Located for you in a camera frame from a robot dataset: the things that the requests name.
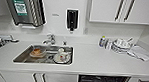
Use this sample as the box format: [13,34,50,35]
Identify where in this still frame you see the small chrome sink knob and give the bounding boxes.
[62,39,69,47]

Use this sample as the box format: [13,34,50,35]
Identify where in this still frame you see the white cup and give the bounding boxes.
[52,47,72,66]

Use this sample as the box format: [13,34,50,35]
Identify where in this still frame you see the black soap dispenser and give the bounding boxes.
[64,7,80,34]

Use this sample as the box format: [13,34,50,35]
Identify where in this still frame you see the chrome faucet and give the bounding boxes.
[42,32,58,47]

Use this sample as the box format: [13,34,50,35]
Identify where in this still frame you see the small dish soap bottle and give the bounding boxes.
[98,34,107,49]

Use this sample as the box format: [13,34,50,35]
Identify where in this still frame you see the small clear container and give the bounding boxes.
[104,39,113,51]

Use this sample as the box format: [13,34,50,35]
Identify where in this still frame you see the orange bowl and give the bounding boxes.
[28,46,46,59]

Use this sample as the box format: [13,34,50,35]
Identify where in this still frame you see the white plate stack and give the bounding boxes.
[111,36,136,56]

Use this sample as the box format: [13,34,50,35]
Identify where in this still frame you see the stainless steel sink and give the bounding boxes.
[12,42,74,67]

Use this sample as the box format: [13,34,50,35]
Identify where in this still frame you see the steel paper towel dispenser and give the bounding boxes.
[0,0,48,29]

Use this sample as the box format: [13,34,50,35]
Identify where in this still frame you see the dish rack with dishes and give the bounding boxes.
[0,33,21,56]

